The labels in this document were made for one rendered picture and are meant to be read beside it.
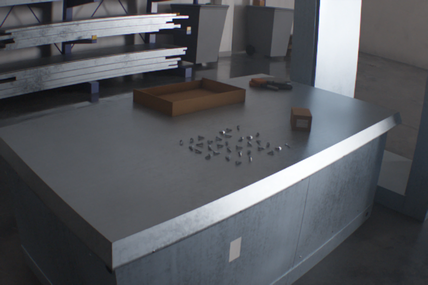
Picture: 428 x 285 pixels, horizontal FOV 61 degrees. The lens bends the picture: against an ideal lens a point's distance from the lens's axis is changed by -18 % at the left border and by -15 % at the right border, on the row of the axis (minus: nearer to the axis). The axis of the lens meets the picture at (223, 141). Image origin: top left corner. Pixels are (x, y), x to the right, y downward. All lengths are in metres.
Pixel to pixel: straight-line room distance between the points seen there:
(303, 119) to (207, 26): 4.72
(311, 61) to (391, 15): 8.27
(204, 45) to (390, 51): 5.91
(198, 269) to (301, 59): 1.85
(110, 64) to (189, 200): 4.04
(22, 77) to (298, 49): 3.01
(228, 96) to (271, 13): 5.55
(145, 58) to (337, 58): 2.95
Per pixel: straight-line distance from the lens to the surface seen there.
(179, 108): 1.72
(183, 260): 1.17
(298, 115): 1.63
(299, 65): 2.79
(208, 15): 6.21
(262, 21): 7.55
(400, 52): 10.80
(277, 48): 7.60
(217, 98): 1.86
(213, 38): 6.39
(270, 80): 2.34
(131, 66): 5.20
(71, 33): 4.81
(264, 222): 1.40
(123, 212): 1.02
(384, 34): 10.97
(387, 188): 2.60
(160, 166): 1.26
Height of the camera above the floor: 1.16
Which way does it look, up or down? 20 degrees down
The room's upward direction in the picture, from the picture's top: 3 degrees clockwise
